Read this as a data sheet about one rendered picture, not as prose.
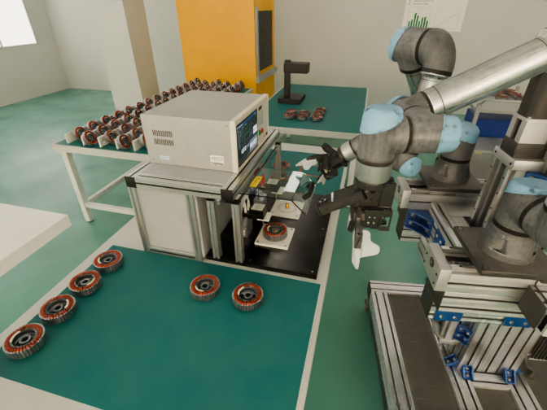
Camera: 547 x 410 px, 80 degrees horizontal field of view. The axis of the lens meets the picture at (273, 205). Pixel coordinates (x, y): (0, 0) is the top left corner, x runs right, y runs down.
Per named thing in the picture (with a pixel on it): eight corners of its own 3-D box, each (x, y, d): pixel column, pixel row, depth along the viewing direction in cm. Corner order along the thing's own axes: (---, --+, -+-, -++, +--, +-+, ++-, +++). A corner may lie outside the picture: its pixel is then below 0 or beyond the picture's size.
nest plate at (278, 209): (304, 204, 173) (304, 202, 173) (298, 220, 161) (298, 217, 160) (277, 200, 177) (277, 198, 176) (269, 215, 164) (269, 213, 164)
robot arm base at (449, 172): (461, 169, 148) (467, 149, 142) (474, 185, 135) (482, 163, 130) (426, 167, 149) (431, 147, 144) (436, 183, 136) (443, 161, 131)
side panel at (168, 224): (205, 257, 140) (195, 192, 123) (202, 262, 138) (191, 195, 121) (147, 246, 146) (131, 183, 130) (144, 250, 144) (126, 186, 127)
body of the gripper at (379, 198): (388, 234, 74) (399, 187, 67) (349, 232, 75) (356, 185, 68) (382, 215, 80) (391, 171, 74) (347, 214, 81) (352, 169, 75)
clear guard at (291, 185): (316, 185, 141) (317, 173, 138) (306, 215, 121) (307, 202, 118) (244, 177, 148) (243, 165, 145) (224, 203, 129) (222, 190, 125)
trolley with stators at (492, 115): (487, 167, 391) (521, 79, 338) (517, 212, 308) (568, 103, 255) (433, 163, 404) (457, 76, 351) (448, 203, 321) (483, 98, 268)
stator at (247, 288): (269, 294, 122) (268, 287, 120) (254, 316, 113) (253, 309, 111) (242, 285, 126) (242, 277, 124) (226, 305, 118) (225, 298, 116)
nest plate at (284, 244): (295, 230, 153) (295, 228, 153) (287, 250, 141) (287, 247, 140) (264, 225, 157) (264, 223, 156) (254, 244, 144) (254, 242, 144)
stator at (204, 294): (205, 276, 130) (204, 268, 128) (226, 288, 125) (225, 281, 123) (184, 293, 123) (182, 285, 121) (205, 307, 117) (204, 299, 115)
